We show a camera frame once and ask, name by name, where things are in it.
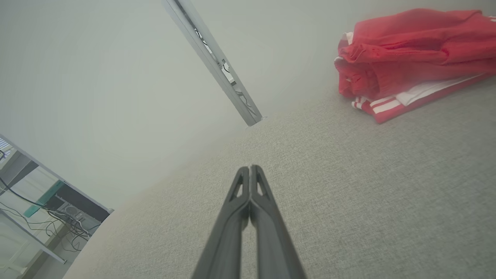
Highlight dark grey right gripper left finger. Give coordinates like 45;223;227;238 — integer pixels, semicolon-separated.
191;166;251;279

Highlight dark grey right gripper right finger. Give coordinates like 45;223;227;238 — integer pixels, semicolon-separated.
250;164;307;279

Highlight red white jersey shirt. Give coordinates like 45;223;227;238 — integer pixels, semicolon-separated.
350;73;496;125

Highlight red white shorts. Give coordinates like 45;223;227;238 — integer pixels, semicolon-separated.
334;8;496;102

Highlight grey fabric sofa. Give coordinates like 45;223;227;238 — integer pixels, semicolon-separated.
62;74;496;279

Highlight teal strip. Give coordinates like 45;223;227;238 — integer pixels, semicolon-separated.
24;180;65;219

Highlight grey partition post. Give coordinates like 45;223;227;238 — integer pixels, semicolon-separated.
162;0;264;127

